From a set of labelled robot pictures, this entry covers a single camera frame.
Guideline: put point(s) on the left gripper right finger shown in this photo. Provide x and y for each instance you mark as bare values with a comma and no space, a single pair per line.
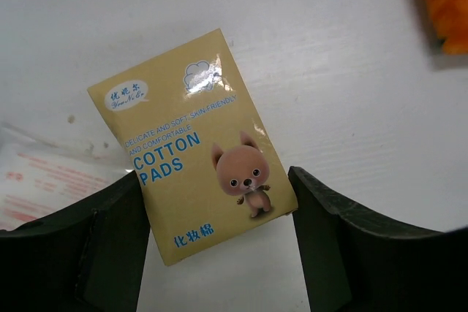
356,259

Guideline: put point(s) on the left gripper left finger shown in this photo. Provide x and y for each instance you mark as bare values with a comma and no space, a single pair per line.
88,256

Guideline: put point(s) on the clear bag red label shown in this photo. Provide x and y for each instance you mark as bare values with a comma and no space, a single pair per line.
38,179

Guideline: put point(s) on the yellow cotton pads box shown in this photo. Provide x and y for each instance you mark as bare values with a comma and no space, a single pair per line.
205,163

